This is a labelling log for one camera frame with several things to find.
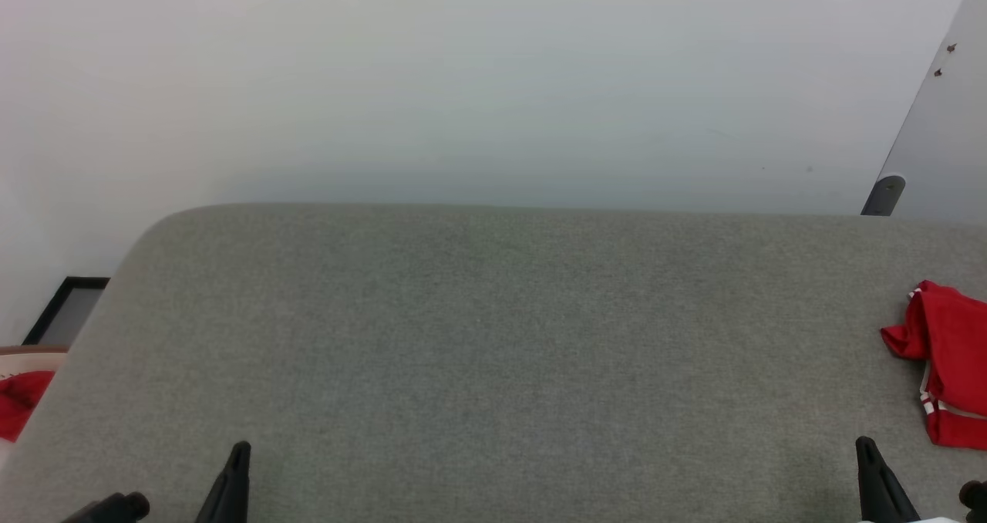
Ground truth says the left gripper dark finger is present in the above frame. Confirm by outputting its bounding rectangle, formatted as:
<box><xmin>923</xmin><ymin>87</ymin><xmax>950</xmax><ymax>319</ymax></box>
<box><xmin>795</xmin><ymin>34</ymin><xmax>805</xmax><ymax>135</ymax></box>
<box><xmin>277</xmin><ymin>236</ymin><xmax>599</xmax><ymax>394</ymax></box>
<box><xmin>194</xmin><ymin>441</ymin><xmax>252</xmax><ymax>523</ymax></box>

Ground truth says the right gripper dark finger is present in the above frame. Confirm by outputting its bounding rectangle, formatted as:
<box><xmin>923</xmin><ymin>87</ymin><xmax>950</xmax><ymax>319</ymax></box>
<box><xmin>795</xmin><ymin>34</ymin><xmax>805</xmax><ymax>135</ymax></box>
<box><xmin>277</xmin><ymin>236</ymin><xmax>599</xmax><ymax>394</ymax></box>
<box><xmin>856</xmin><ymin>436</ymin><xmax>921</xmax><ymax>523</ymax></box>

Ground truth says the red and white shirt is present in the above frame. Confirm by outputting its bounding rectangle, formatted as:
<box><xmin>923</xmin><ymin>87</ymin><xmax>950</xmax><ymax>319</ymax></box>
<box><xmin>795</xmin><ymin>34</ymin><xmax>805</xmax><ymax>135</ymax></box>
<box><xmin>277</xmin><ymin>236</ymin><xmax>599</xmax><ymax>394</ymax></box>
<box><xmin>881</xmin><ymin>280</ymin><xmax>987</xmax><ymax>452</ymax></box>

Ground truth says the red garment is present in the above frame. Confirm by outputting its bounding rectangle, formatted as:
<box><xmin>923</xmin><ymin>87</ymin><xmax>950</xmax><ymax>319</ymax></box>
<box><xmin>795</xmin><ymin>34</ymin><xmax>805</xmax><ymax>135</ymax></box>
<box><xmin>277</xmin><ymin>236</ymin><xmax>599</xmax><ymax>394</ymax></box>
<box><xmin>0</xmin><ymin>370</ymin><xmax>56</xmax><ymax>443</ymax></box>

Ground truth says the dark grey panel foot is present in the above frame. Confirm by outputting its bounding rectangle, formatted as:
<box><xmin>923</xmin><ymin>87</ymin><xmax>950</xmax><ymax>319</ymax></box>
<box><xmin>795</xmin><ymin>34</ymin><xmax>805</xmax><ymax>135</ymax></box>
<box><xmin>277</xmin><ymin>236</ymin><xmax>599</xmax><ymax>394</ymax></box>
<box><xmin>861</xmin><ymin>174</ymin><xmax>907</xmax><ymax>217</ymax></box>

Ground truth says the black rectangular frame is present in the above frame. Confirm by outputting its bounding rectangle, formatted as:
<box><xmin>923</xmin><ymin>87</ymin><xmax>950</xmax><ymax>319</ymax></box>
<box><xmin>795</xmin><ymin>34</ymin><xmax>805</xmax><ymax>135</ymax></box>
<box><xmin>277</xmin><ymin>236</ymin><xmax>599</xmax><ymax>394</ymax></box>
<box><xmin>22</xmin><ymin>276</ymin><xmax>110</xmax><ymax>346</ymax></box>

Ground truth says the light grey wall panel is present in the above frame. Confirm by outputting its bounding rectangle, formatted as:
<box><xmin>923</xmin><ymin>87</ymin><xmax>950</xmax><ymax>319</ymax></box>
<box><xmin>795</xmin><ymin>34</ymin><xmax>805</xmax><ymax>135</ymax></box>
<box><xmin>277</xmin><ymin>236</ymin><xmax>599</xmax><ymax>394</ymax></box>
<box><xmin>879</xmin><ymin>0</ymin><xmax>987</xmax><ymax>223</ymax></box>

